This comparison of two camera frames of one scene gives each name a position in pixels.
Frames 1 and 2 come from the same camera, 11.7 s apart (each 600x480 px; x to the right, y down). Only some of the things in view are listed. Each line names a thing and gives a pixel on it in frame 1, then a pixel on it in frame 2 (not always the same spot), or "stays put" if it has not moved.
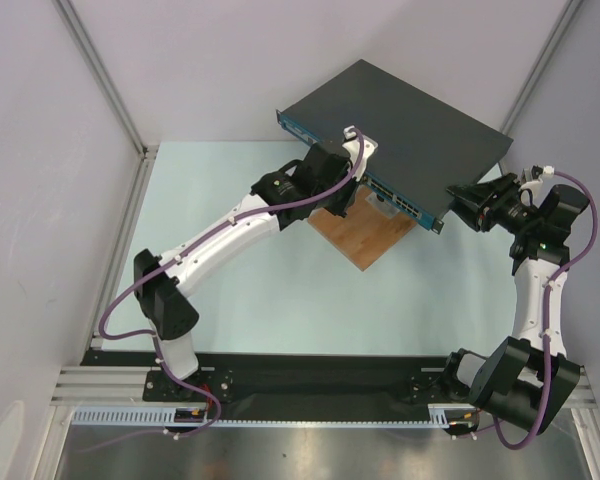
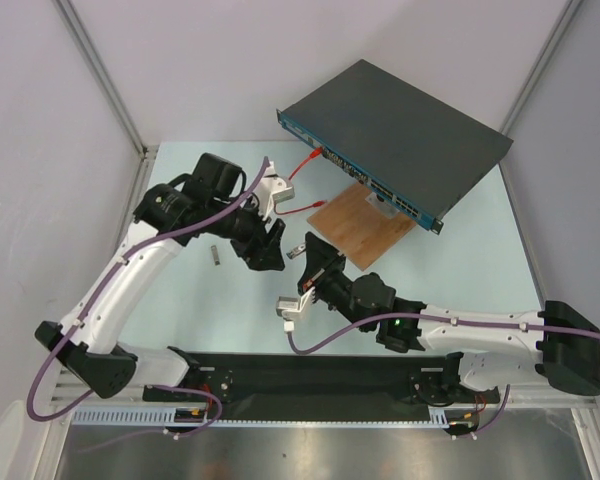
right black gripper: [487, 204] -> [323, 273]
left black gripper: [338, 208] -> [261, 250]
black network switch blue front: [424, 146] stays put
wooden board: [366, 233] stays put
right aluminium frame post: [565, 20] stays put
